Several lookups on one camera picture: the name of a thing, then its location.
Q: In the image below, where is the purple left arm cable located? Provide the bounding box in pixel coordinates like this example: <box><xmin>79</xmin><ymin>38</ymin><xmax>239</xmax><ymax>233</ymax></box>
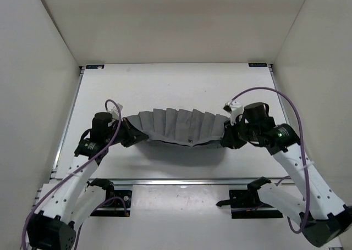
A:
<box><xmin>21</xmin><ymin>98</ymin><xmax>124</xmax><ymax>248</ymax></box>

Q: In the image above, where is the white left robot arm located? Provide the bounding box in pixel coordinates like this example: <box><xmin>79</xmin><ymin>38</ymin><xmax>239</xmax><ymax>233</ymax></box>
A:
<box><xmin>23</xmin><ymin>112</ymin><xmax>148</xmax><ymax>249</ymax></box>

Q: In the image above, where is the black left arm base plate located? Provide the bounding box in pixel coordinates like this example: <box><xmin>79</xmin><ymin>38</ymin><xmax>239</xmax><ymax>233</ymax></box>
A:
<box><xmin>91</xmin><ymin>186</ymin><xmax>133</xmax><ymax>218</ymax></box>

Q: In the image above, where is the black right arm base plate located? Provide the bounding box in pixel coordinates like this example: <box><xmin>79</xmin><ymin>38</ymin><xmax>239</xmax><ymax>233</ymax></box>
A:
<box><xmin>229</xmin><ymin>190</ymin><xmax>283</xmax><ymax>219</ymax></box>

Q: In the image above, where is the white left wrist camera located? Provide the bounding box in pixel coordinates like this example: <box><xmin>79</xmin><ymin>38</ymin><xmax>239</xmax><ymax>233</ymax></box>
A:
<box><xmin>108</xmin><ymin>103</ymin><xmax>123</xmax><ymax>120</ymax></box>

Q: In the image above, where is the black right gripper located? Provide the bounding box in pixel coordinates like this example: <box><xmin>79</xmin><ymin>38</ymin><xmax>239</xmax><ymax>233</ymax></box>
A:
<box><xmin>221</xmin><ymin>116</ymin><xmax>258</xmax><ymax>149</ymax></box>

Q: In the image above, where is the left blue corner label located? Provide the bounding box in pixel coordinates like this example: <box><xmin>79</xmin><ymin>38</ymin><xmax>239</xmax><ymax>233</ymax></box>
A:
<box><xmin>85</xmin><ymin>64</ymin><xmax>105</xmax><ymax>69</ymax></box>

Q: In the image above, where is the right blue corner label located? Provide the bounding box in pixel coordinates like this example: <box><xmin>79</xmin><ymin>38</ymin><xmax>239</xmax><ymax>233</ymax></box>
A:
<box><xmin>248</xmin><ymin>63</ymin><xmax>267</xmax><ymax>68</ymax></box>

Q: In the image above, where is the grey pleated skirt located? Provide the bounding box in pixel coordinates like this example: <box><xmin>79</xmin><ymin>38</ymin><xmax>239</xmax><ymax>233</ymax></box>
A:
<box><xmin>126</xmin><ymin>108</ymin><xmax>229</xmax><ymax>148</ymax></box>

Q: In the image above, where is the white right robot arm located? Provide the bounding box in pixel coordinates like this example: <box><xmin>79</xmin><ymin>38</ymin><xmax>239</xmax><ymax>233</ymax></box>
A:
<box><xmin>216</xmin><ymin>101</ymin><xmax>351</xmax><ymax>247</ymax></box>

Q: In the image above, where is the blue corner label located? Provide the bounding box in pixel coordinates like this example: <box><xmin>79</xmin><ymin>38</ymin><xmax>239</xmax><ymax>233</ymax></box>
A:
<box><xmin>248</xmin><ymin>63</ymin><xmax>267</xmax><ymax>68</ymax></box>
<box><xmin>85</xmin><ymin>64</ymin><xmax>105</xmax><ymax>69</ymax></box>

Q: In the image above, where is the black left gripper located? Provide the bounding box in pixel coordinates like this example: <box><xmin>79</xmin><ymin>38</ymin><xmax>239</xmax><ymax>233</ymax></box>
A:
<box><xmin>107</xmin><ymin>114</ymin><xmax>150</xmax><ymax>145</ymax></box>

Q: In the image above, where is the aluminium front table rail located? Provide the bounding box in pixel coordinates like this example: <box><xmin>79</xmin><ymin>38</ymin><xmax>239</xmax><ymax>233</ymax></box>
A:
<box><xmin>112</xmin><ymin>178</ymin><xmax>256</xmax><ymax>186</ymax></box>

